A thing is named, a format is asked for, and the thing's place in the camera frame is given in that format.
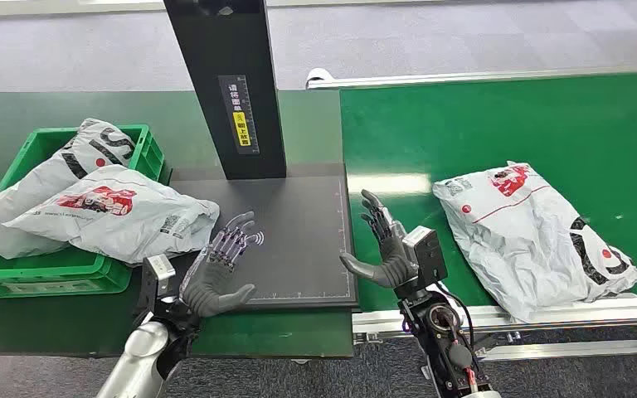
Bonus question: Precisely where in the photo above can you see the black inbound scanner machine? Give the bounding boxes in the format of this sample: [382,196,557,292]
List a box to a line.
[134,0,360,315]

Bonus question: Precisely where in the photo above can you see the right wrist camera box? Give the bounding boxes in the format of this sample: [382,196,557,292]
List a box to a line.
[402,226,450,290]

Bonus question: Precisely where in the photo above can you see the grey mailer bag red print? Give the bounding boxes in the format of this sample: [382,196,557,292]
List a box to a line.
[2,164,221,266]

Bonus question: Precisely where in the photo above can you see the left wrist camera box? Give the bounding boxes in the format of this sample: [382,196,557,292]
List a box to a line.
[138,254,177,317]

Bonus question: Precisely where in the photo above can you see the green plastic crate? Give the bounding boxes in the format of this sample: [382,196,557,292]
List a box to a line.
[0,124,173,299]

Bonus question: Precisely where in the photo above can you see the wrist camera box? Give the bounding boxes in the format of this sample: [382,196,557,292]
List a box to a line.
[138,254,177,317]
[402,226,450,290]

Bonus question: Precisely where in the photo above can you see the grey mailer bag black stripes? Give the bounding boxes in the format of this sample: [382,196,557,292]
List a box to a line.
[0,118,137,260]

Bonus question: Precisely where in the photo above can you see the black yellow label sticker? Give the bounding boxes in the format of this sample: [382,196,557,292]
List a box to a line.
[218,74,260,155]

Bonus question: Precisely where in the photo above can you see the aluminium conveyor frame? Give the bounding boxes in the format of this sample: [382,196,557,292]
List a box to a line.
[304,65,637,364]

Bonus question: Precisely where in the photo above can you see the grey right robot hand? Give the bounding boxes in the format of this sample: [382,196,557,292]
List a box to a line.
[339,189,420,290]

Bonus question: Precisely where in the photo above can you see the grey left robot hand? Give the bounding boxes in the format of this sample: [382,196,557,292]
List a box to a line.
[179,211,258,320]

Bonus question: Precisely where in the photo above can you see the grey mailer bag red line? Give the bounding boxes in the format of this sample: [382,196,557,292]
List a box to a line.
[432,161,637,324]

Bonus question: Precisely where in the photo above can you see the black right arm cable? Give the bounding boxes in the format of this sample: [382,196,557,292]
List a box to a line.
[434,283,476,356]

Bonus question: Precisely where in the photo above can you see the green conveyor belt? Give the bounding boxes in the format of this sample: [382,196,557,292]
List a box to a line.
[339,71,637,313]

